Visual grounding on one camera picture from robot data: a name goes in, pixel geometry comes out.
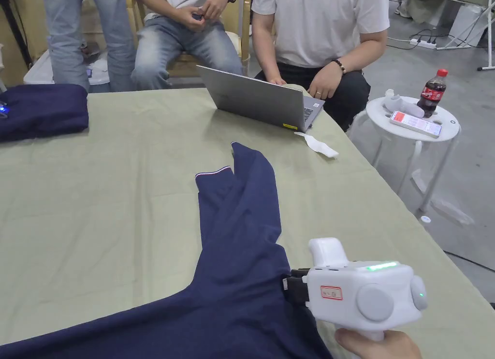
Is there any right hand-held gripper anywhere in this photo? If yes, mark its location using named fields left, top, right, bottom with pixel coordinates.
left=282, top=237, right=428, bottom=342

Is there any dark blue shirt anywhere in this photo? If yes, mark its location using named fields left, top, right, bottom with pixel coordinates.
left=0, top=142, right=333, bottom=359

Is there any person's right hand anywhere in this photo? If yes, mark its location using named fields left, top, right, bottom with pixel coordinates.
left=334, top=328, right=423, bottom=359

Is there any crumpled white tissue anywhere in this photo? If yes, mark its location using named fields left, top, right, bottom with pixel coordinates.
left=293, top=131, right=340, bottom=158

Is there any round white stool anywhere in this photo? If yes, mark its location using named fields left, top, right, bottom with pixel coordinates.
left=349, top=96, right=462, bottom=216

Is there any smartphone with lit screen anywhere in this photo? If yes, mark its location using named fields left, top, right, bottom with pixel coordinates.
left=389, top=110, right=442, bottom=139

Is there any white hand controller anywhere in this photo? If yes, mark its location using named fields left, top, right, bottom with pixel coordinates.
left=383, top=88, right=425, bottom=118

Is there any silver laptop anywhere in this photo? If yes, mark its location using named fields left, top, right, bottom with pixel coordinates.
left=195, top=64, right=325, bottom=133

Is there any cola bottle with red label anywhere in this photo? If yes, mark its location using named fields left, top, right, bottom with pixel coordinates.
left=416, top=69, right=449, bottom=118

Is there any bed with pale green sheet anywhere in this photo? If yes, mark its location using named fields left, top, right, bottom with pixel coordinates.
left=0, top=84, right=495, bottom=359

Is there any folded dark blue garment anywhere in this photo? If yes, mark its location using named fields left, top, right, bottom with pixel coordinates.
left=0, top=84, right=89, bottom=143

